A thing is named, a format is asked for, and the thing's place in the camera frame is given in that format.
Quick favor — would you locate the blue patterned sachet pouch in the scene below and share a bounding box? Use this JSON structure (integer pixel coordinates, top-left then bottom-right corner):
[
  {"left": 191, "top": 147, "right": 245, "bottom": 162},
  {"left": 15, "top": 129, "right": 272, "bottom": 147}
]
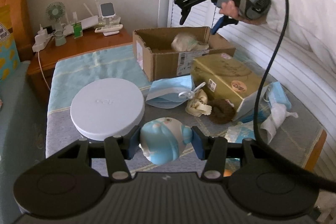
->
[{"left": 224, "top": 121, "right": 255, "bottom": 143}]

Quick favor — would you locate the brown scrunchie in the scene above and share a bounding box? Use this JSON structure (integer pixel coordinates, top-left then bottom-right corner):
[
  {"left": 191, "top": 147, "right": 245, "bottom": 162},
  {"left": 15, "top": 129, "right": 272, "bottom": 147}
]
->
[{"left": 209, "top": 99, "right": 236, "bottom": 124}]

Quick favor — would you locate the blue white plush toy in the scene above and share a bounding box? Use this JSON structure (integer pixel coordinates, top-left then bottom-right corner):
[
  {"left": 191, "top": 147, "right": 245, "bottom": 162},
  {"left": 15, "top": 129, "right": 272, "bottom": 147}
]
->
[{"left": 139, "top": 117, "right": 193, "bottom": 165}]

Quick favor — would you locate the cream scrunchie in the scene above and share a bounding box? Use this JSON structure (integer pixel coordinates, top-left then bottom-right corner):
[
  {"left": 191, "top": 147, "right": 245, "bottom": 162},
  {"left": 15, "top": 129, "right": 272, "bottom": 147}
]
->
[{"left": 185, "top": 89, "right": 212, "bottom": 117}]

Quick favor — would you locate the beige embroidered drawstring pouch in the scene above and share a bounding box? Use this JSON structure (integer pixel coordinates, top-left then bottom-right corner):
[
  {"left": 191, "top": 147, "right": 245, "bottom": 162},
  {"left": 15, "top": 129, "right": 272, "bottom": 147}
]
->
[{"left": 171, "top": 33, "right": 209, "bottom": 52}]

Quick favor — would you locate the person right forearm sleeve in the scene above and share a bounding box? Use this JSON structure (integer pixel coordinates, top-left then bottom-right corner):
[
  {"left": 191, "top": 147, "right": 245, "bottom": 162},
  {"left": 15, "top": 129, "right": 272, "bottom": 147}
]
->
[{"left": 265, "top": 0, "right": 335, "bottom": 72}]

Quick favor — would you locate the clear jar white lid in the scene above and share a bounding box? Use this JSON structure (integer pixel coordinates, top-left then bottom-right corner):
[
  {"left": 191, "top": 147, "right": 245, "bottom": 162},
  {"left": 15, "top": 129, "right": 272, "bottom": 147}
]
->
[{"left": 70, "top": 78, "right": 145, "bottom": 141}]

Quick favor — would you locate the gold tissue pack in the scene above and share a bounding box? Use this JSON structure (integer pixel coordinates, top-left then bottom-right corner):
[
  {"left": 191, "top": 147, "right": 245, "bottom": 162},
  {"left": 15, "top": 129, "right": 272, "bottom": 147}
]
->
[{"left": 190, "top": 53, "right": 261, "bottom": 121}]

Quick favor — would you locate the brown cardboard box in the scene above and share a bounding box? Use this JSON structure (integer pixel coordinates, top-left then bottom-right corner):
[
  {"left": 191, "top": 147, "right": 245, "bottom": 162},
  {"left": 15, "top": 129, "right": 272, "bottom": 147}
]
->
[{"left": 133, "top": 27, "right": 236, "bottom": 81}]

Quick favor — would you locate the grey blue checked blanket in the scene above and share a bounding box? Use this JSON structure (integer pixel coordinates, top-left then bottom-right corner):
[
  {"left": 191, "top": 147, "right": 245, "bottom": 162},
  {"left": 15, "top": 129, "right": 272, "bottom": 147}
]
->
[{"left": 45, "top": 43, "right": 325, "bottom": 180}]

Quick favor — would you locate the white louvered door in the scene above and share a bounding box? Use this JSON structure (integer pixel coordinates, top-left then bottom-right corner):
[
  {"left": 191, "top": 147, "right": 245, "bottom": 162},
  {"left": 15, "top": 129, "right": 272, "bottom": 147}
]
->
[{"left": 180, "top": 0, "right": 335, "bottom": 180}]

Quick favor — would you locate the wooden nightstand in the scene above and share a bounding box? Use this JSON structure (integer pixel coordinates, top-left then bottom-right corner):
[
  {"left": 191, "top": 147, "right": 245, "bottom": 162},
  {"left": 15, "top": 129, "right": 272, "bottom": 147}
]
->
[{"left": 27, "top": 28, "right": 132, "bottom": 104}]

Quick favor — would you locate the white remote control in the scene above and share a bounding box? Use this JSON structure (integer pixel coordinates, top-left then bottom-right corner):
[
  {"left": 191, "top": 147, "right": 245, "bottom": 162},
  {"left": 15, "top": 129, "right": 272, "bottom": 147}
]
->
[{"left": 94, "top": 24, "right": 123, "bottom": 36}]

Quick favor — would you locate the green white small bottle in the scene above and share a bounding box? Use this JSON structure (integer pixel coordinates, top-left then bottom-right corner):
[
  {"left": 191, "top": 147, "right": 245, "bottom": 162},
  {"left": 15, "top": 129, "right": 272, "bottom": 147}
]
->
[{"left": 72, "top": 11, "right": 83, "bottom": 39}]

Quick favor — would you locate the white phone stand device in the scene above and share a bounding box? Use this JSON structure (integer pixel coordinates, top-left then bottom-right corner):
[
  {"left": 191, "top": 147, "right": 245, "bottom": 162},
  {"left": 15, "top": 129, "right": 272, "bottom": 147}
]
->
[{"left": 100, "top": 2, "right": 116, "bottom": 26}]

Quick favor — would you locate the white power strip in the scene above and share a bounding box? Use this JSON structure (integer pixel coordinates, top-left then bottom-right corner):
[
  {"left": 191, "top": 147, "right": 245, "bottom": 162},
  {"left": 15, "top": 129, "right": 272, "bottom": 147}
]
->
[{"left": 32, "top": 25, "right": 54, "bottom": 52}]

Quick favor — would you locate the small green desk fan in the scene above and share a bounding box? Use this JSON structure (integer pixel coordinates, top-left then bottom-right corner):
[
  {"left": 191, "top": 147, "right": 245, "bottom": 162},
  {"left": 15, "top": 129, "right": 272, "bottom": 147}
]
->
[{"left": 46, "top": 2, "right": 66, "bottom": 47}]

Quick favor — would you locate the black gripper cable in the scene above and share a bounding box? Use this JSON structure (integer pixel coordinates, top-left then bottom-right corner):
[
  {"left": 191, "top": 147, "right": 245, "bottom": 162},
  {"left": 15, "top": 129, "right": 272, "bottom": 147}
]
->
[{"left": 235, "top": 0, "right": 336, "bottom": 195}]

